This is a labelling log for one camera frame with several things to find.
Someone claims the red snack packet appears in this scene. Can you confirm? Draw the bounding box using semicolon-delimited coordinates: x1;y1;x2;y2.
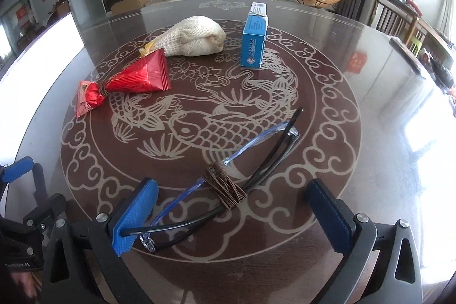
75;49;171;118

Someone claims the black blue glasses bundle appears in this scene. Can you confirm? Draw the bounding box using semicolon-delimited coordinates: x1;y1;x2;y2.
112;107;304;255

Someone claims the cream knitted pouch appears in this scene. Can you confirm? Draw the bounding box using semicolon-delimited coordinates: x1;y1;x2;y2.
139;15;227;57

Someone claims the blue white medicine box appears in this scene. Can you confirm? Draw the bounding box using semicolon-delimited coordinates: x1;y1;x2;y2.
240;1;269;70

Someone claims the white cardboard sorting box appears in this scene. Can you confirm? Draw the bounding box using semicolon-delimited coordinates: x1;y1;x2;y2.
1;13;84;165

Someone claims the person left hand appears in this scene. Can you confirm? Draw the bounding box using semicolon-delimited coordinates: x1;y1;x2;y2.
10;272;37;299

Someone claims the brown cardboard box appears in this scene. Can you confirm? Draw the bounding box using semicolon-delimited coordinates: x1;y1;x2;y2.
111;0;151;15

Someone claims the wooden dining chair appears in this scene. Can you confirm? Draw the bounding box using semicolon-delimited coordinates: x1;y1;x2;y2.
369;0;418;46

